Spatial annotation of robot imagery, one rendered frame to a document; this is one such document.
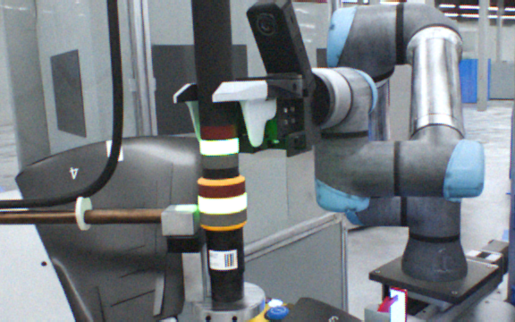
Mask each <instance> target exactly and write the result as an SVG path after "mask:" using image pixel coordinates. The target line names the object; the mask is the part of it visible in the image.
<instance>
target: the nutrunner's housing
mask: <svg viewBox="0 0 515 322"><path fill-rule="evenodd" d="M205 235H206V249H207V273H208V274H209V279H210V292H211V299H212V300H213V301H218V302H233V301H238V300H240V299H242V298H243V297H244V296H245V291H244V274H243V273H244V272H245V260H244V243H243V226H242V227H240V228H237V229H233V230H229V231H210V230H207V229H205Z"/></svg>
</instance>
